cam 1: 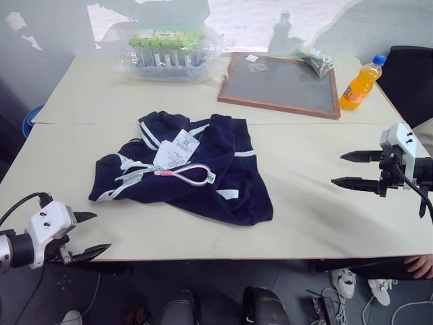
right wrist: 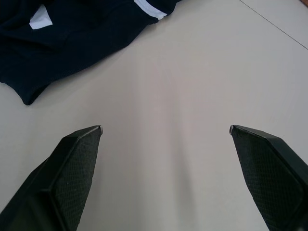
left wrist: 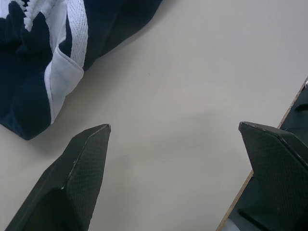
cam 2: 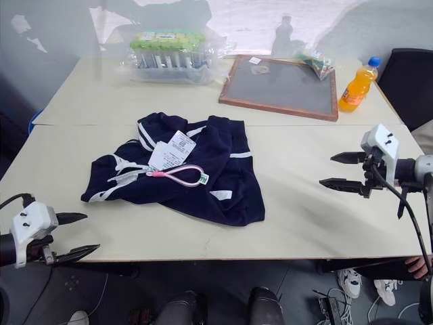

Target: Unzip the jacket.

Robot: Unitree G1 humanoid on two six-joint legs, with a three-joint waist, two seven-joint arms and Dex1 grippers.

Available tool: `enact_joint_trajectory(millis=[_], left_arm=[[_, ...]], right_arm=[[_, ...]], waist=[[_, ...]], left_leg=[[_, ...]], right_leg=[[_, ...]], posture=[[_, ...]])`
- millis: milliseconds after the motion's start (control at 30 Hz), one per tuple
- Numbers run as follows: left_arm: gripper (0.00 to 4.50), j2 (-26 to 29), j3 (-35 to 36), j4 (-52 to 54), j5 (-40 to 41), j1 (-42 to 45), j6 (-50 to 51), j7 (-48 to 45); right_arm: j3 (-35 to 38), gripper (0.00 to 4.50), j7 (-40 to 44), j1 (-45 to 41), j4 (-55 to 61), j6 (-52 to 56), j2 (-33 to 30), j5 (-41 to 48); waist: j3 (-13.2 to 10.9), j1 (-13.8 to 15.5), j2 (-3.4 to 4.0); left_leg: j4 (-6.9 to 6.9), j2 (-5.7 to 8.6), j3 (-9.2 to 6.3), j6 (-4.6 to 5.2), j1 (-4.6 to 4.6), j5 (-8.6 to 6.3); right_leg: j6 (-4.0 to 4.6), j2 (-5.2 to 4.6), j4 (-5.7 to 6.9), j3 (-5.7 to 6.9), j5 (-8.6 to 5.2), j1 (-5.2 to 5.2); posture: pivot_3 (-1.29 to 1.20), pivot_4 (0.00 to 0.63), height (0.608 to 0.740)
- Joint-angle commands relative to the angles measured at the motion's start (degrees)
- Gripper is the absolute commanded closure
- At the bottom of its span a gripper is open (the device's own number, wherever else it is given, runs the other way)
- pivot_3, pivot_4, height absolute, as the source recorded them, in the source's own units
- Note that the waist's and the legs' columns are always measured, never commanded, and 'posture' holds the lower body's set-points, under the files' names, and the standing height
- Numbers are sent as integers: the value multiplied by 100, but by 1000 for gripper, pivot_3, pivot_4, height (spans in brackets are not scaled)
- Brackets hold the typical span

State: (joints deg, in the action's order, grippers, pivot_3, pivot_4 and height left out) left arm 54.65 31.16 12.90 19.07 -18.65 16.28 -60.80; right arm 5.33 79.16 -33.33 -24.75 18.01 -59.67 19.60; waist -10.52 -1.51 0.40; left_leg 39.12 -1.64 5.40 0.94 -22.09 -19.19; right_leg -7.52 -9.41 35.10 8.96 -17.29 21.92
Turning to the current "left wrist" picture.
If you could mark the black structure beside table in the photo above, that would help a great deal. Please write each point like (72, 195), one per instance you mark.
(298, 116)

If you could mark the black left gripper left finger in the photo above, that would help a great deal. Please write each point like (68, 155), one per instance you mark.
(72, 183)

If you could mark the navy and white zip jacket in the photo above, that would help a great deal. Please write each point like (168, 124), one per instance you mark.
(31, 72)

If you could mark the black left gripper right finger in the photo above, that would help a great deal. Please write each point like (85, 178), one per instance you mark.
(281, 168)

